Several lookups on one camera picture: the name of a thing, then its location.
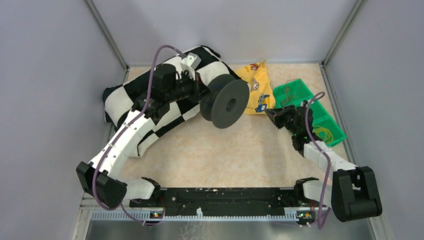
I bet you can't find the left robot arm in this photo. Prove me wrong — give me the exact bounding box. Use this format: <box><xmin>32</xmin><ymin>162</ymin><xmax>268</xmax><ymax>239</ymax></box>
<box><xmin>76</xmin><ymin>71</ymin><xmax>199</xmax><ymax>211</ymax></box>

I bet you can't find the green three-compartment plastic bin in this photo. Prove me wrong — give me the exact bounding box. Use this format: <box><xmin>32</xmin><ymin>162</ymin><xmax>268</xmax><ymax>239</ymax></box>
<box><xmin>273</xmin><ymin>78</ymin><xmax>347</xmax><ymax>147</ymax></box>

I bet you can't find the grey plastic cable spool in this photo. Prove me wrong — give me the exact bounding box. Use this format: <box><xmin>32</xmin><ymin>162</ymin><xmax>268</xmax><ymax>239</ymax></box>
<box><xmin>199</xmin><ymin>74</ymin><xmax>250</xmax><ymax>129</ymax></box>

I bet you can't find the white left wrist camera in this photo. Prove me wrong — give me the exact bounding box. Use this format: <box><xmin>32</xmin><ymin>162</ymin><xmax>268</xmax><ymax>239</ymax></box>
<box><xmin>180</xmin><ymin>53</ymin><xmax>201</xmax><ymax>80</ymax></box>

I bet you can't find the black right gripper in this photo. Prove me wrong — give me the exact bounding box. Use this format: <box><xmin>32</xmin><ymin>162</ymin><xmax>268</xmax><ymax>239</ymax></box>
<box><xmin>264</xmin><ymin>104</ymin><xmax>299</xmax><ymax>136</ymax></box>

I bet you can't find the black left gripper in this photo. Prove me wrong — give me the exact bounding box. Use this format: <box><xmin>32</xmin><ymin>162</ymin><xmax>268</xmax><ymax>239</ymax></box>
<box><xmin>166</xmin><ymin>69</ymin><xmax>213</xmax><ymax>103</ymax></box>

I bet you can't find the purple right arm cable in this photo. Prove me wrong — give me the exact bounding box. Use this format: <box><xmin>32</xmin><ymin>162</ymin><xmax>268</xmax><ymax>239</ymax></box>
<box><xmin>304</xmin><ymin>91</ymin><xmax>332</xmax><ymax>230</ymax></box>

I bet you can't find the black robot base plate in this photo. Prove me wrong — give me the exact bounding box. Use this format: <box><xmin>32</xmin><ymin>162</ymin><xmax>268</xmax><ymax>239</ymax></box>
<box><xmin>129</xmin><ymin>187</ymin><xmax>319</xmax><ymax>217</ymax></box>

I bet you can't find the red cable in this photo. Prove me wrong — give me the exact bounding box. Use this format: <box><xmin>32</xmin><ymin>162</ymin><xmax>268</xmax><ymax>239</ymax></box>
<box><xmin>280</xmin><ymin>79</ymin><xmax>303</xmax><ymax>108</ymax></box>

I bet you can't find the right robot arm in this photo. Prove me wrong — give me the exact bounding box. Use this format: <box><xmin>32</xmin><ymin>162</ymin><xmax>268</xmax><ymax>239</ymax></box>
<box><xmin>265</xmin><ymin>105</ymin><xmax>383</xmax><ymax>222</ymax></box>

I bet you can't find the aluminium front rail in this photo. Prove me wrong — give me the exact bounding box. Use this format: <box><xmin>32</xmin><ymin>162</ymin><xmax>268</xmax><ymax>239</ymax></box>
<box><xmin>71</xmin><ymin>195</ymin><xmax>392</xmax><ymax>240</ymax></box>

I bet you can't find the yellow cartoon print cloth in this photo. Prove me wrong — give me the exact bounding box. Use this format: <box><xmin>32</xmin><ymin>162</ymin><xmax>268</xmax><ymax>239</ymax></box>
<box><xmin>235</xmin><ymin>60</ymin><xmax>276</xmax><ymax>115</ymax></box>

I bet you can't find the black white checkered pillow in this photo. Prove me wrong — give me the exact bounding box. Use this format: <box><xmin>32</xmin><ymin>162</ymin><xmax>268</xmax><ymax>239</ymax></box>
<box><xmin>102</xmin><ymin>45</ymin><xmax>241</xmax><ymax>158</ymax></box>

